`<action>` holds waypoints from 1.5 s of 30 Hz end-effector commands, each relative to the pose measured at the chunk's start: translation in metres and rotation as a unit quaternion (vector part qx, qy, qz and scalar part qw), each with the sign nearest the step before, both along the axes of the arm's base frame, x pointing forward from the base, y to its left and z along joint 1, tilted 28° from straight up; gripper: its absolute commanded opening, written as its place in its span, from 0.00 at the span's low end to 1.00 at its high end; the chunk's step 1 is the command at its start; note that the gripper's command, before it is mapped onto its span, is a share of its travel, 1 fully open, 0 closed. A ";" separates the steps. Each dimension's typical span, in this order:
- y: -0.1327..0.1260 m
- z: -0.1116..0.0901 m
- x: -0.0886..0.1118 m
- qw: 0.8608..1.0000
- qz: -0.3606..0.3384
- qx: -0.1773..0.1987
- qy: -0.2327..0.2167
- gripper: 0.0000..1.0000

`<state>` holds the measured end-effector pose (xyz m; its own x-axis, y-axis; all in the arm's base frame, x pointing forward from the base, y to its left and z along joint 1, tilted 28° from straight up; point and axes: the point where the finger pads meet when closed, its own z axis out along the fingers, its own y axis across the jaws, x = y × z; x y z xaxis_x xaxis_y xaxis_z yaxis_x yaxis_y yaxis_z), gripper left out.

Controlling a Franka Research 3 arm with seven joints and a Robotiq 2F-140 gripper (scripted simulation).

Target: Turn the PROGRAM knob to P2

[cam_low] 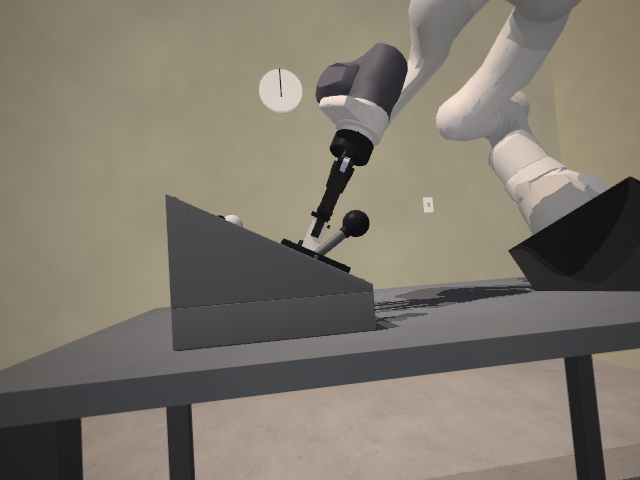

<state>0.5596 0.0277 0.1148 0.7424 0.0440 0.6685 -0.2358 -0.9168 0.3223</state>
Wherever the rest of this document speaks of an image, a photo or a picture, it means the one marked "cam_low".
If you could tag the grey control console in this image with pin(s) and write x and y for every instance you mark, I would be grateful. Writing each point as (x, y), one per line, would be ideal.
(230, 285)

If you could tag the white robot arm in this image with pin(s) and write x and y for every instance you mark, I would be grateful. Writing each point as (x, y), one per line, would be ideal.
(489, 105)

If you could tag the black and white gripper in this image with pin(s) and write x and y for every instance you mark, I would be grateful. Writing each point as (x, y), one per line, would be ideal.
(354, 145)

